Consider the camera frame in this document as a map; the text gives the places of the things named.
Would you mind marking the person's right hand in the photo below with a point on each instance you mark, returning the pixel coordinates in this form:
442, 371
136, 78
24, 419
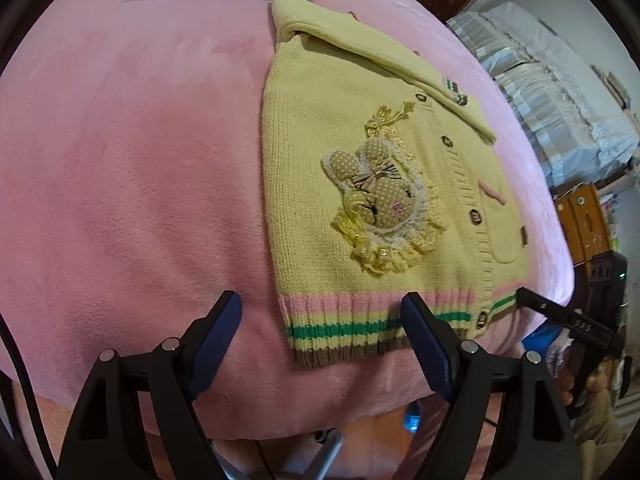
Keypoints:
565, 391

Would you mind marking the white knitted cloth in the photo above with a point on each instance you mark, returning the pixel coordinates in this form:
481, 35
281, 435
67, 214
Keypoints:
557, 355

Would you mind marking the grey metal bracket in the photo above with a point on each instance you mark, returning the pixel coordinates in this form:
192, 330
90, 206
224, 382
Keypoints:
327, 452

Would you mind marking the wooden drawer cabinet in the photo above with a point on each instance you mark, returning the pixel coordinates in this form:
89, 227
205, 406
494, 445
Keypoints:
585, 225

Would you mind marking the pink bed blanket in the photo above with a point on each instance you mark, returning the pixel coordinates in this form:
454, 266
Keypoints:
125, 170

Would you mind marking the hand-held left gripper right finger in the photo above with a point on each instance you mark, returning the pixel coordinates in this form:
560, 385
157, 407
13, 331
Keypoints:
427, 345

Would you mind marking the white lace sofa cover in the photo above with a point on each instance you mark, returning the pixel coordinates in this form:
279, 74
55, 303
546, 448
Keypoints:
550, 75

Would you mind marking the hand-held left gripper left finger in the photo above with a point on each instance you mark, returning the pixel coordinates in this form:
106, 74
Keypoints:
217, 340

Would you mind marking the blue cloth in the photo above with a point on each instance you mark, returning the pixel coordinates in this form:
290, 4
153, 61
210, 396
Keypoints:
540, 336

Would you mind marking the yellow knit cardigan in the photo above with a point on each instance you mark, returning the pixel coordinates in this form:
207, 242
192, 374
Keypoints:
310, 200

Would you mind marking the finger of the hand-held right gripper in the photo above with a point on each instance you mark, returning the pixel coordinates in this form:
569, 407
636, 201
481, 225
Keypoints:
555, 311

